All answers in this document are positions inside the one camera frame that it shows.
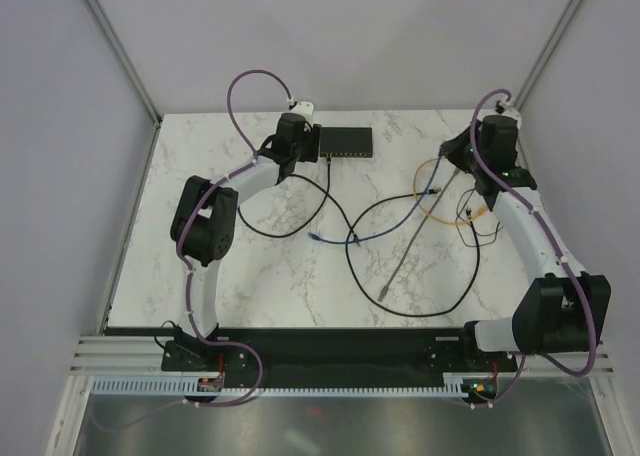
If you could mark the black network switch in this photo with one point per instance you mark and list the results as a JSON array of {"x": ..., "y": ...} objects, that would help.
[{"x": 346, "y": 142}]

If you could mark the black ethernet cable long loop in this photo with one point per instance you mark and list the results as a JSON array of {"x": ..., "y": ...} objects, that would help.
[{"x": 309, "y": 201}]

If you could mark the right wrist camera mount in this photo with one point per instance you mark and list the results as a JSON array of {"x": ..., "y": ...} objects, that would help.
[{"x": 504, "y": 107}]

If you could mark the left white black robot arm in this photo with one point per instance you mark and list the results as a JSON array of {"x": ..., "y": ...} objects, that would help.
[{"x": 203, "y": 230}]

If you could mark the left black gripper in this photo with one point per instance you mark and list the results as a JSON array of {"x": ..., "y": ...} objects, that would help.
[{"x": 311, "y": 139}]

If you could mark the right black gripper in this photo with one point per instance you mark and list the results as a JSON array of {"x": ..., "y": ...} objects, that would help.
[{"x": 452, "y": 147}]

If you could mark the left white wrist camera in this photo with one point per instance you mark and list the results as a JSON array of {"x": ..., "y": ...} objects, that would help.
[{"x": 305, "y": 109}]

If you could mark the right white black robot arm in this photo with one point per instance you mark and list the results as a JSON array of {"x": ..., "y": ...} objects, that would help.
[{"x": 561, "y": 315}]

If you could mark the aluminium frame post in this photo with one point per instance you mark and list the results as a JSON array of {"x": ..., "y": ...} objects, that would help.
[
  {"x": 116, "y": 47},
  {"x": 560, "y": 29}
]

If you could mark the white slotted cable duct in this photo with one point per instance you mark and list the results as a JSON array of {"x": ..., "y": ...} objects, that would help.
[{"x": 194, "y": 387}]

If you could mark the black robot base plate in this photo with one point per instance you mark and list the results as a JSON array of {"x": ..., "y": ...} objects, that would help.
[{"x": 362, "y": 358}]

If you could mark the left aluminium frame post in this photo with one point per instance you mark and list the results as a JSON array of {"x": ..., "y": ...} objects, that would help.
[{"x": 116, "y": 47}]

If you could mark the right aluminium frame post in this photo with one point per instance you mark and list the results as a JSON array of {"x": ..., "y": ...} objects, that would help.
[{"x": 560, "y": 29}]

